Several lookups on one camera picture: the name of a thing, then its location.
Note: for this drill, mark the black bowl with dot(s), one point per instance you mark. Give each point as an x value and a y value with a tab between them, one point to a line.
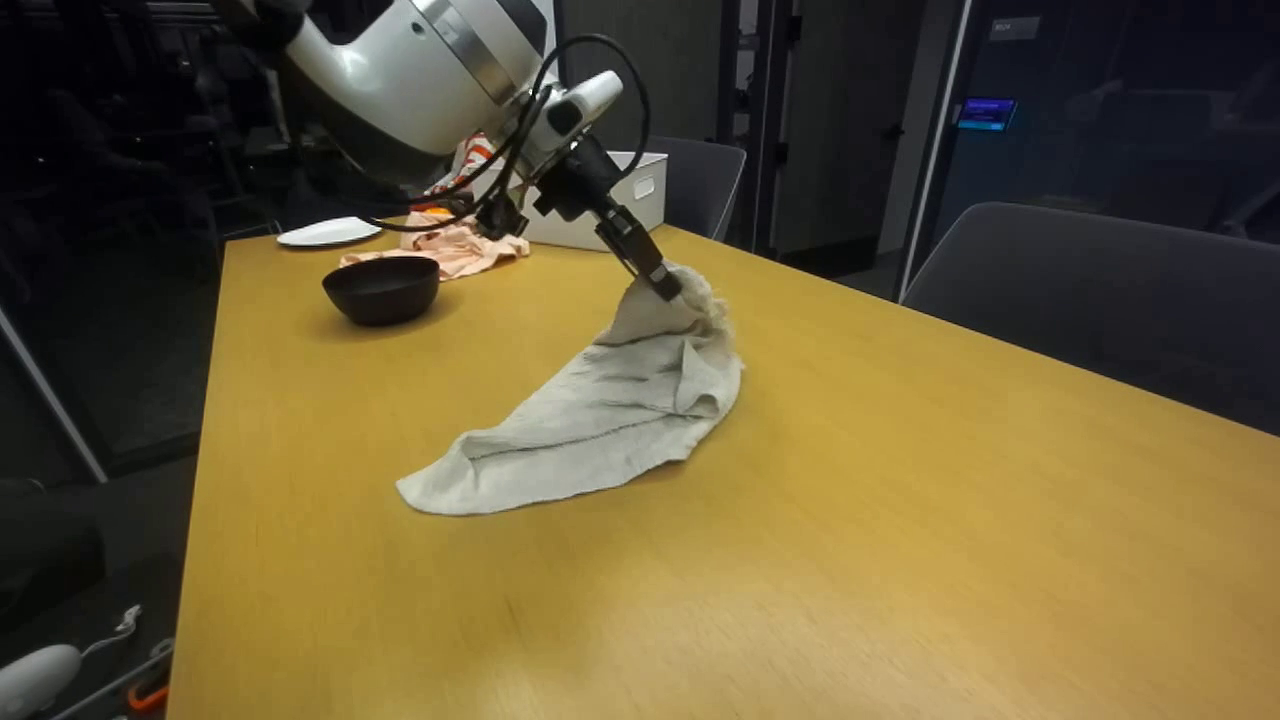
381	288

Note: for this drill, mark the grey chair with wide back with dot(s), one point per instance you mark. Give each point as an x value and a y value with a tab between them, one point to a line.
1104	294

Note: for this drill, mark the white towel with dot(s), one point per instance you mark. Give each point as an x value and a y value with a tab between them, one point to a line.
602	413

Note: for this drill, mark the small orange tool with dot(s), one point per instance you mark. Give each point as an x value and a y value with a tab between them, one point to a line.
150	699

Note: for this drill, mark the red white striped cloth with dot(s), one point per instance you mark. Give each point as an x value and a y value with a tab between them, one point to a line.
469	160

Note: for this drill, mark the white wrist mount piece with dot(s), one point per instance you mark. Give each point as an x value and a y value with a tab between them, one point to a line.
584	101

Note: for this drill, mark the pink crumpled cloth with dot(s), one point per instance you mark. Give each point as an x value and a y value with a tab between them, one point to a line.
460	248

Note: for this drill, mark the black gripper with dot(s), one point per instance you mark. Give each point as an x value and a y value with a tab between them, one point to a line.
578	181

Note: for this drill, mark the blue glowing screen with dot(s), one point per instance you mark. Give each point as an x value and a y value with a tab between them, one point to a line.
987	114

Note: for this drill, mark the white plastic bin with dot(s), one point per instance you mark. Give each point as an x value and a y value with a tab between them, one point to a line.
648	185

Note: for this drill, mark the grey chair with narrow back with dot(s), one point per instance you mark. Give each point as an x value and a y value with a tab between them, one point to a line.
706	181

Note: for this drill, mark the white round plate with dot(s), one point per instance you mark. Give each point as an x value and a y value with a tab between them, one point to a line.
327	235

